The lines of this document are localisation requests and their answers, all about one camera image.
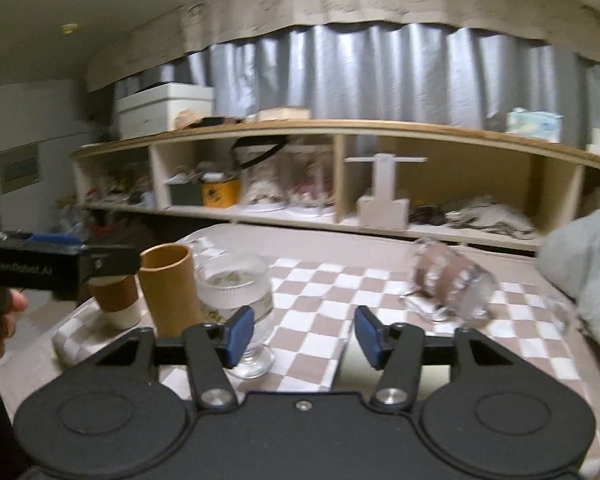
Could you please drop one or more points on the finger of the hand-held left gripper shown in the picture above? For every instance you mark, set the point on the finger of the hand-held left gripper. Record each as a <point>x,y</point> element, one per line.
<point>115,260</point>

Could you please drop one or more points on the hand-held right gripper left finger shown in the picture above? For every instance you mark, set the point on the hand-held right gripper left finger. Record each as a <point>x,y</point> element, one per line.
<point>240,332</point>

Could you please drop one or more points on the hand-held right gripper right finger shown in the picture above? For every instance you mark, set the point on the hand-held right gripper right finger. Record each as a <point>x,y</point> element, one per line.
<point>369,335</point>

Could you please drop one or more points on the clear glass cup brown band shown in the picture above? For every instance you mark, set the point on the clear glass cup brown band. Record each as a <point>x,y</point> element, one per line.
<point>450,280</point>

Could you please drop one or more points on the brown cup white base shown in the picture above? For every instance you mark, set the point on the brown cup white base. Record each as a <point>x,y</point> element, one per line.
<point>115,302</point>

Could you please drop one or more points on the tall brown bamboo cup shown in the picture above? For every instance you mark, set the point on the tall brown bamboo cup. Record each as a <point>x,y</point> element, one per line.
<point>170,290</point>

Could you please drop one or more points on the person's left hand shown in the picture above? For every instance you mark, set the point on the person's left hand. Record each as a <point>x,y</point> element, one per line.
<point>2,335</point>

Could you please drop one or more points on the ribbed clear glass goblet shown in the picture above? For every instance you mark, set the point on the ribbed clear glass goblet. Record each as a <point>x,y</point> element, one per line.
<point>235,280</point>

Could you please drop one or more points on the brown white checkered cloth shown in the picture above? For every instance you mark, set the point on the brown white checkered cloth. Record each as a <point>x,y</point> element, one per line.
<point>310,320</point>

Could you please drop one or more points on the shelf clutter pile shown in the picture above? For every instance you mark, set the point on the shelf clutter pile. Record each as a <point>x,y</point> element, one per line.
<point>117,182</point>

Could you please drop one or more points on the dark green box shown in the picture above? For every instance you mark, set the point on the dark green box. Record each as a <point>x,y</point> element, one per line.
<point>185,194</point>

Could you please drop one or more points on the yellow box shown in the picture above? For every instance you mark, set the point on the yellow box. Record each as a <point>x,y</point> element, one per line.
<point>221,192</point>

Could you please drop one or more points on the wooden T-shaped stand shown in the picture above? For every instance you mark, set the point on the wooden T-shaped stand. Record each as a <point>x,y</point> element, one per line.
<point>384,190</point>

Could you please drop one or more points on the clear plastic bag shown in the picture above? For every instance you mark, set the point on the clear plastic bag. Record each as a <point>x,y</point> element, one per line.
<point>310,182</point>
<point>262,185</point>

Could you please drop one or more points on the white storage box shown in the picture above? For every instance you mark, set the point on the white storage box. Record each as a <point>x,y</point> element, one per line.
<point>160,110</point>

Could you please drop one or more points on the pile of grey cloth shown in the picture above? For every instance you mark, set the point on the pile of grey cloth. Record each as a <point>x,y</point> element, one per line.
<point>485,215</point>

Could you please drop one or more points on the flat wooden box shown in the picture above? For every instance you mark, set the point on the flat wooden box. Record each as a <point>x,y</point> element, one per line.
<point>282,113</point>

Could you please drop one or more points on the long wooden shelf unit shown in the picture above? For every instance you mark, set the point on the long wooden shelf unit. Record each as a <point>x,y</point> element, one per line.
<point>470,135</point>

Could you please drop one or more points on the grey cloth bundle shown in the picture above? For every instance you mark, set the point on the grey cloth bundle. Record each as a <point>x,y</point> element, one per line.
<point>585,270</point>

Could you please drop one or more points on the ceiling smoke detector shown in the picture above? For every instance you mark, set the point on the ceiling smoke detector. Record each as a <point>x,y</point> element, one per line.
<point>70,28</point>

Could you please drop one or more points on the grey curtain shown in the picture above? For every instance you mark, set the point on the grey curtain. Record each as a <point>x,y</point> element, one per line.
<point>370,75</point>

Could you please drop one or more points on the light green tissue box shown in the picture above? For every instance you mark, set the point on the light green tissue box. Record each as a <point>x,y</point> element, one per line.
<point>535,124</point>

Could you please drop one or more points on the beige curtain valance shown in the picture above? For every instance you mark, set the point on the beige curtain valance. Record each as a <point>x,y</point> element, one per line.
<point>330,2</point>

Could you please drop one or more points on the wall panel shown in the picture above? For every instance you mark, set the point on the wall panel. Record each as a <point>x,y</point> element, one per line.
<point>19,167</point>

